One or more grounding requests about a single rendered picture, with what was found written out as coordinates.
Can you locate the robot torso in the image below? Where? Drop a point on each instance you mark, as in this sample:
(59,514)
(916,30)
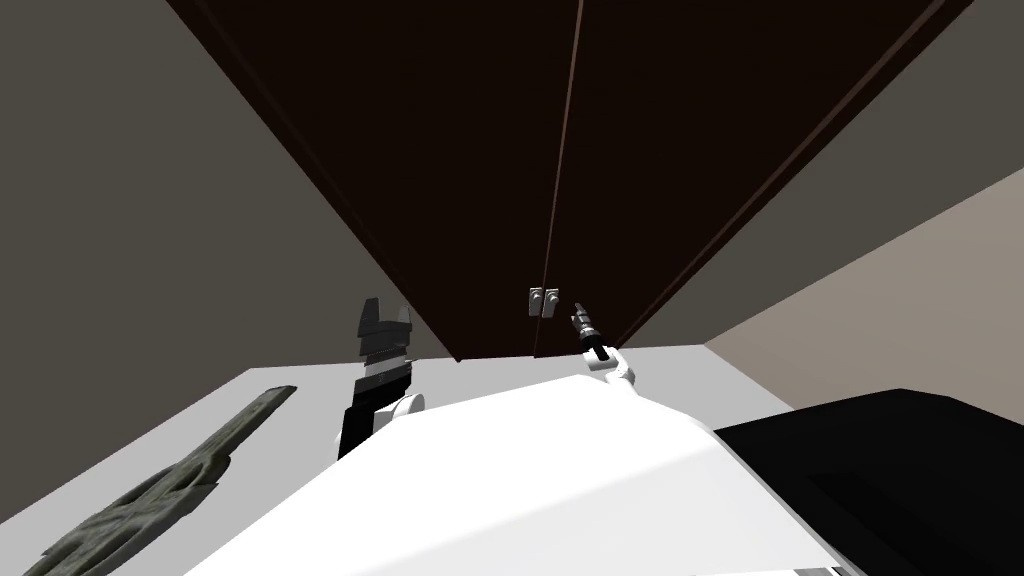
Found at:
(520,488)

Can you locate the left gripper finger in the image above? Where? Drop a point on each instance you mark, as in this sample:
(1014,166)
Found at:
(371,312)
(404,315)

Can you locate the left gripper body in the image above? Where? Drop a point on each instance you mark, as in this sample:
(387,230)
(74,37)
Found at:
(385,339)

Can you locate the dark brown cupboard door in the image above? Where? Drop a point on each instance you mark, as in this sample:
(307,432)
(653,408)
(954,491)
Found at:
(432,160)
(688,152)

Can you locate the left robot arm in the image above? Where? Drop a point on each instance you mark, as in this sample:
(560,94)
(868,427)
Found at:
(364,420)

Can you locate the small grey cupboard knob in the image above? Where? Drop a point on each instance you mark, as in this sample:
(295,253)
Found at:
(551,302)
(535,302)

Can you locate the grey-green long flat object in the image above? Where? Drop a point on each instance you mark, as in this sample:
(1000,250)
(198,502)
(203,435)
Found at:
(160,488)

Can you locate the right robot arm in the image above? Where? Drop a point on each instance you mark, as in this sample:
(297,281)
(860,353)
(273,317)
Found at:
(888,480)

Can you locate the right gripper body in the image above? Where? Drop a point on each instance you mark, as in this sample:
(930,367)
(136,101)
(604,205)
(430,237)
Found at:
(585,324)

